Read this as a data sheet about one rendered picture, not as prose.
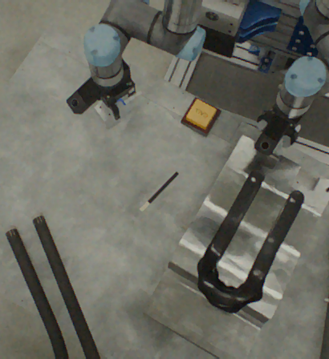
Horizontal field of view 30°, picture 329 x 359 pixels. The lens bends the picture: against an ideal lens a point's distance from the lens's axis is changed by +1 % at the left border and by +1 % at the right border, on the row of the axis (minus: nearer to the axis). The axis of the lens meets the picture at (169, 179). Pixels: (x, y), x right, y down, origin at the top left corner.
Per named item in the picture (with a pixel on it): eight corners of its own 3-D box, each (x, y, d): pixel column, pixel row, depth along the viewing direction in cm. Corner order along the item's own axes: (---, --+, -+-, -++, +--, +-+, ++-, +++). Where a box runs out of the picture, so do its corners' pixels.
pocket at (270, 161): (260, 149, 156) (262, 144, 152) (278, 159, 155) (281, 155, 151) (251, 164, 155) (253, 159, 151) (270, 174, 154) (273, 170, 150)
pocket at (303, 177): (298, 169, 154) (302, 165, 151) (317, 179, 154) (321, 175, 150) (290, 184, 153) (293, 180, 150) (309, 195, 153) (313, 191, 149)
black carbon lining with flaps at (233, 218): (251, 167, 153) (257, 156, 143) (309, 199, 151) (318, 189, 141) (183, 289, 144) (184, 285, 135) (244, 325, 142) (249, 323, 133)
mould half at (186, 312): (237, 146, 161) (245, 127, 148) (327, 193, 158) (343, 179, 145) (143, 313, 149) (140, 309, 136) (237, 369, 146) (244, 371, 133)
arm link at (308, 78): (337, 81, 123) (297, 94, 122) (323, 102, 134) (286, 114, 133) (322, 47, 125) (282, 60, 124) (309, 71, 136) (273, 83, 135)
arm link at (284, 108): (302, 116, 133) (270, 95, 134) (297, 123, 137) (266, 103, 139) (320, 90, 135) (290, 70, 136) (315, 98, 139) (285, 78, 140)
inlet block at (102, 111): (136, 89, 166) (135, 80, 160) (146, 102, 165) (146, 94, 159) (95, 114, 163) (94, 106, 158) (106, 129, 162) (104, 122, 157)
